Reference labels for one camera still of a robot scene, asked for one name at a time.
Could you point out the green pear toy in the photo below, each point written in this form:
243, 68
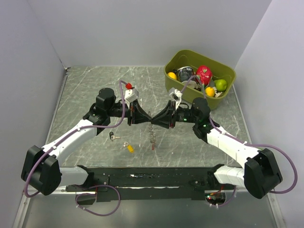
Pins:
221, 85

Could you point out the yellow lemon toy right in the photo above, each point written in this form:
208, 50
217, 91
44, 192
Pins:
210, 91

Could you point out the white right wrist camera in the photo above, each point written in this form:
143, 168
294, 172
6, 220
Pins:
176, 95

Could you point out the red dragon fruit toy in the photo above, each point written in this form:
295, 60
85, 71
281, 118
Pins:
204, 74

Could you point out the aluminium rail frame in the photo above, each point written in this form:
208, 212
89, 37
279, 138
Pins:
257, 184

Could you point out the metal disc keyring with rings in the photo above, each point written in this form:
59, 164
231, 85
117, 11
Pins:
152, 136

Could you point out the black printed cup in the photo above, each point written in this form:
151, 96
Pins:
184, 74

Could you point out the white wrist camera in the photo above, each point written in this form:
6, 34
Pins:
131, 94
176, 95

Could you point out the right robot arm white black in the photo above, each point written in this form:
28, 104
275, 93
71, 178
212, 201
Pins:
249, 158

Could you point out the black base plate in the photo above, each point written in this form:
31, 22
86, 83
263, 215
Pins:
150, 183

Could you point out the yellow lemon toy left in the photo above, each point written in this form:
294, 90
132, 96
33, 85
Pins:
172, 75

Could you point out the yellow tag key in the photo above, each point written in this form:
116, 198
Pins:
127, 146

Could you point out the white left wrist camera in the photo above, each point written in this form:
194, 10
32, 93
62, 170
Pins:
131, 94

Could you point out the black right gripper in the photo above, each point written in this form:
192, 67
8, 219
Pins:
166, 119

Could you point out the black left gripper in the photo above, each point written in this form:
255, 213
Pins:
139, 116

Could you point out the olive green plastic bin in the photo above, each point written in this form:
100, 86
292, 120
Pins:
194, 60

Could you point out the yellow lemon toy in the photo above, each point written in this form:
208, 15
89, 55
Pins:
172, 75
210, 91

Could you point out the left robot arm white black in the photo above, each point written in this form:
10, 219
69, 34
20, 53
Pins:
42, 172

